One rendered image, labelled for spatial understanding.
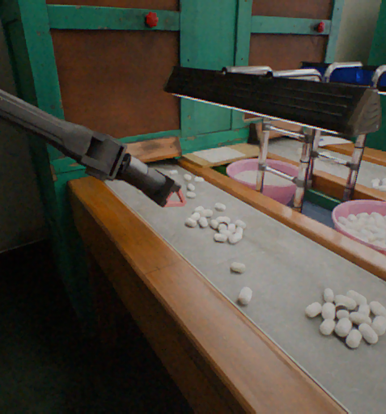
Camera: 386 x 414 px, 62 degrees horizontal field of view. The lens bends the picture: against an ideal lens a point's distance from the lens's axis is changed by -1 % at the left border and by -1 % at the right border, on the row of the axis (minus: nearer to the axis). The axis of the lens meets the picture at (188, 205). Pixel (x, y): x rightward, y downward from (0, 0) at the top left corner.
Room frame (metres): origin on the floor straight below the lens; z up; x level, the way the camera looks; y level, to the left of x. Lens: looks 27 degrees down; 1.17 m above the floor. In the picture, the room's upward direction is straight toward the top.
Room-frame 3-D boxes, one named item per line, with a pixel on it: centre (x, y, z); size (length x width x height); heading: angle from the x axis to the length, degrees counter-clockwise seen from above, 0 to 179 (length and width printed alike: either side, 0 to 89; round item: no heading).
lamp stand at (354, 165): (1.03, -0.53, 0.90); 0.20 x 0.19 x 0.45; 32
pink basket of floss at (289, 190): (1.07, -0.27, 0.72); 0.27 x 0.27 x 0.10
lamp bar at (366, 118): (0.78, -0.12, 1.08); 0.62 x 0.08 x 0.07; 32
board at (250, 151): (1.26, -0.15, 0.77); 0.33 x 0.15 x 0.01; 122
